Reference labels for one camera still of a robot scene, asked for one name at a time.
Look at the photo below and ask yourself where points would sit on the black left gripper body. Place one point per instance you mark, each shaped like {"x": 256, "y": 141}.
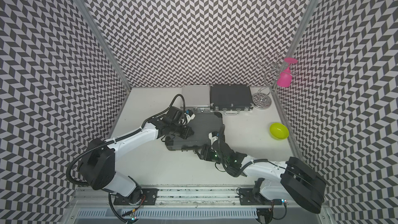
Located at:
{"x": 179, "y": 130}

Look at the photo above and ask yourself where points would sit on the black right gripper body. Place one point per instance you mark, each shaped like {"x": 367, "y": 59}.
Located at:
{"x": 211, "y": 156}

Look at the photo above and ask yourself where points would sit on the large black poker case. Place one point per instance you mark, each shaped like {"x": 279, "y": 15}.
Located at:
{"x": 205, "y": 126}

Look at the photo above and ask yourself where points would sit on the small silver poker case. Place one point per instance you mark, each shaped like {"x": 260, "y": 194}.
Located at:
{"x": 197, "y": 98}

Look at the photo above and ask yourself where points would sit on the black textured poker case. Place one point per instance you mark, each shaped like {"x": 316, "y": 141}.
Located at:
{"x": 231, "y": 98}

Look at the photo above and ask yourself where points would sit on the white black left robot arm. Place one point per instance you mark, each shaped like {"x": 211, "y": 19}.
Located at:
{"x": 96, "y": 167}

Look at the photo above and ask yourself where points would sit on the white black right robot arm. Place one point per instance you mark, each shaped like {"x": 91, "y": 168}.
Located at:
{"x": 276, "y": 182}

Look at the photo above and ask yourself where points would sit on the lime green plastic bowl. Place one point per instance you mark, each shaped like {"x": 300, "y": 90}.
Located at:
{"x": 278, "y": 131}

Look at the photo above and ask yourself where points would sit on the pink plastic wine glass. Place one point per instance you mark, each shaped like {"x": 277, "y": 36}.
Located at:
{"x": 286, "y": 75}

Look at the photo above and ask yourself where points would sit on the chrome glass holder stand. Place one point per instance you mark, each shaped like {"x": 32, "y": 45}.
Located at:
{"x": 262, "y": 98}

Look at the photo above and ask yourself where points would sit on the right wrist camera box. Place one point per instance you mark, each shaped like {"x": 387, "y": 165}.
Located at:
{"x": 214, "y": 137}

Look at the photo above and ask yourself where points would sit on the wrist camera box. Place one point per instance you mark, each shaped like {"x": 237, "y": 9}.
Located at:
{"x": 190, "y": 115}
{"x": 214, "y": 137}

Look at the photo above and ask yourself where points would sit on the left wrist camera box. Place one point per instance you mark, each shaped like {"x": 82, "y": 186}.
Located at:
{"x": 190, "y": 115}

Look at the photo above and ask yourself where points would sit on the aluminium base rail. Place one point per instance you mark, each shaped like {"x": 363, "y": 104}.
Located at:
{"x": 188, "y": 205}

